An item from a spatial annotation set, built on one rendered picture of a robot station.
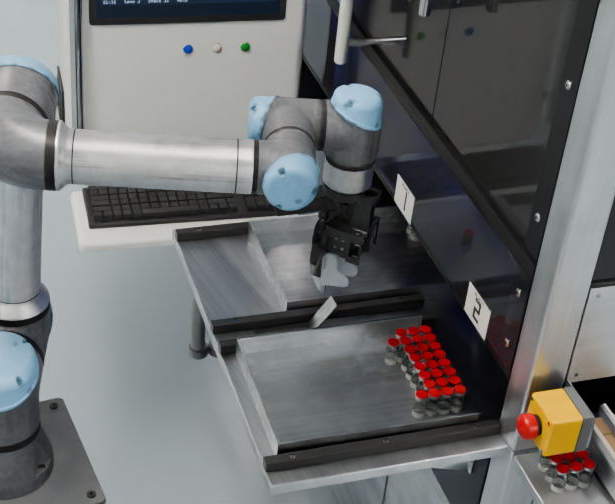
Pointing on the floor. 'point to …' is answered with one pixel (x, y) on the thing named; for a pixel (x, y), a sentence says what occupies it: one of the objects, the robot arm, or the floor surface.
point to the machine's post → (573, 228)
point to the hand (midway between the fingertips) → (319, 283)
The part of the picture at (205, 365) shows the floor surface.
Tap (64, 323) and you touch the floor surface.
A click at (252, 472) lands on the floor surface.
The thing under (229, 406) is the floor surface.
